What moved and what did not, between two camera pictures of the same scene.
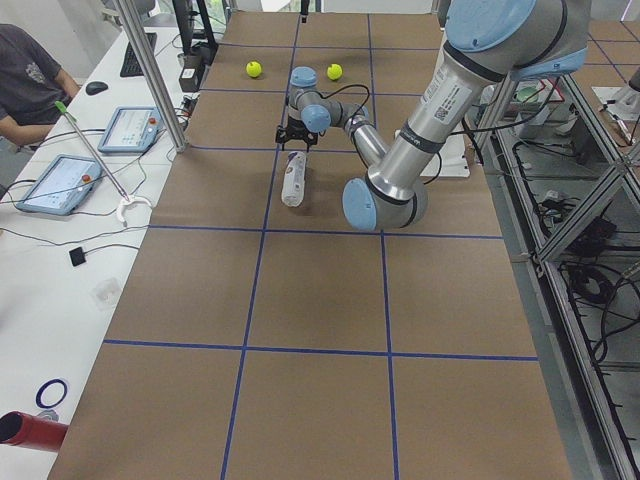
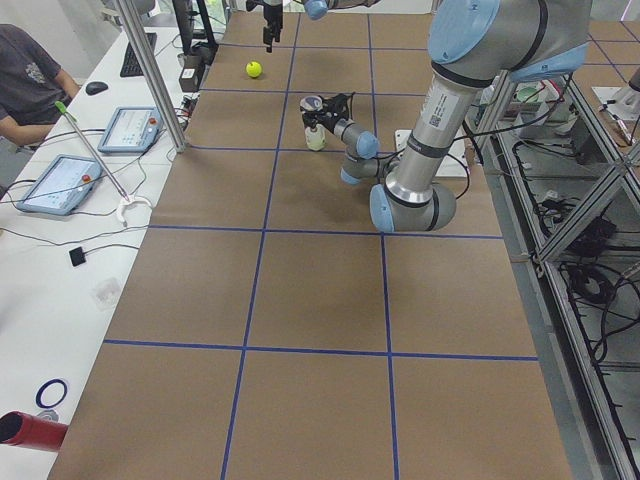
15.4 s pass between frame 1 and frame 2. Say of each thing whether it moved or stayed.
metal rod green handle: stayed
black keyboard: stayed
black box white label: stayed
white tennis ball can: moved
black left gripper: moved
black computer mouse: stayed
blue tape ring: stayed
